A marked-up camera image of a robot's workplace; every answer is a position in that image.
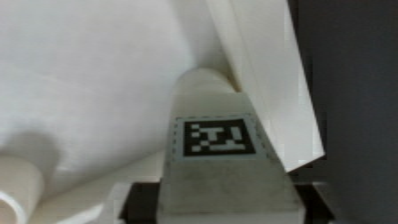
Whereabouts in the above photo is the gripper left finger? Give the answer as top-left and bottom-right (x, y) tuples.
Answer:
(99, 182), (160, 224)

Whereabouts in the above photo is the white square table top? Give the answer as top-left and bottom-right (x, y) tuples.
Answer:
(0, 0), (325, 224)

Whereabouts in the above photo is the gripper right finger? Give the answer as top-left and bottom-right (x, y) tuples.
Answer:
(295, 182), (341, 224)

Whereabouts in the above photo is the white table leg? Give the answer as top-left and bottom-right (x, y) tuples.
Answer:
(156, 68), (305, 224)

